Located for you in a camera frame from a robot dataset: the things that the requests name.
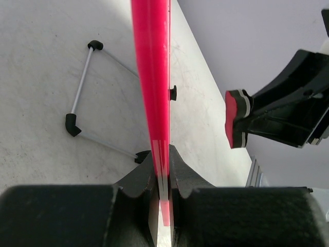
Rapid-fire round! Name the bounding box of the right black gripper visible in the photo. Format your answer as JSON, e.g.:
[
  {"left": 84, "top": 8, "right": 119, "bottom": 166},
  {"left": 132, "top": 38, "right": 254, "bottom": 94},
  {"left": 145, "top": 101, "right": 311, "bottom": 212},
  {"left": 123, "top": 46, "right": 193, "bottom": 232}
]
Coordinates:
[{"left": 241, "top": 9, "right": 328, "bottom": 148}]

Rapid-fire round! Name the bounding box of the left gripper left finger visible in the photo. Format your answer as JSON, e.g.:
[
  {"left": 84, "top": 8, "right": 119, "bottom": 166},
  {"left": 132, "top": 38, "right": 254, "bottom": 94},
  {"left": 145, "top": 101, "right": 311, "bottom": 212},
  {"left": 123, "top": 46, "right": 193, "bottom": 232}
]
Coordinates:
[{"left": 1, "top": 151, "right": 159, "bottom": 246}]

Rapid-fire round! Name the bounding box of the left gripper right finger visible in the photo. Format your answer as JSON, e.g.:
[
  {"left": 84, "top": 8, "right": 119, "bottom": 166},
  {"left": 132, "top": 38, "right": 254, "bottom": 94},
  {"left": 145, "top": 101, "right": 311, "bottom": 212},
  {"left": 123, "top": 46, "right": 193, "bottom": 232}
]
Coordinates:
[{"left": 169, "top": 146, "right": 328, "bottom": 246}]

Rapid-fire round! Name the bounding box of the black whiteboard eraser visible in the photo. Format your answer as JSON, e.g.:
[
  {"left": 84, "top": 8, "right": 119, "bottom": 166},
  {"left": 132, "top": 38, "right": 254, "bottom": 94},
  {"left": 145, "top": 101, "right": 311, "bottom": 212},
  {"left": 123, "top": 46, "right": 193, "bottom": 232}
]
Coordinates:
[{"left": 225, "top": 89, "right": 253, "bottom": 149}]

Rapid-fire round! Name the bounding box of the pink-framed whiteboard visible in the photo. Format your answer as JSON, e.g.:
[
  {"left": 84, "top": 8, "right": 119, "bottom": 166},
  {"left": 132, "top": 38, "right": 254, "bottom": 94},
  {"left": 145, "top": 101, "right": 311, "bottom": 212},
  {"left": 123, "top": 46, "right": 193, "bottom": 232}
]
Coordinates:
[{"left": 130, "top": 0, "right": 175, "bottom": 247}]

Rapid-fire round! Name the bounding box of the aluminium mounting rail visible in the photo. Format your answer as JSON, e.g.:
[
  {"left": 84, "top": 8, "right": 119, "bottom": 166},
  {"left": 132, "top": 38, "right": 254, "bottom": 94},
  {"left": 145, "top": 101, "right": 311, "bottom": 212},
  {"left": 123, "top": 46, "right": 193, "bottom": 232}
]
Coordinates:
[{"left": 246, "top": 156, "right": 269, "bottom": 187}]

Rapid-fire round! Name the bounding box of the whiteboard wire stand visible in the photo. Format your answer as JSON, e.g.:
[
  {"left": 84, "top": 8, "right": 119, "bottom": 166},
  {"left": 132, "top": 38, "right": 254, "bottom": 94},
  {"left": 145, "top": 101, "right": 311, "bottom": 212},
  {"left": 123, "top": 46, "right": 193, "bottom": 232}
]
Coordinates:
[{"left": 64, "top": 40, "right": 178, "bottom": 165}]

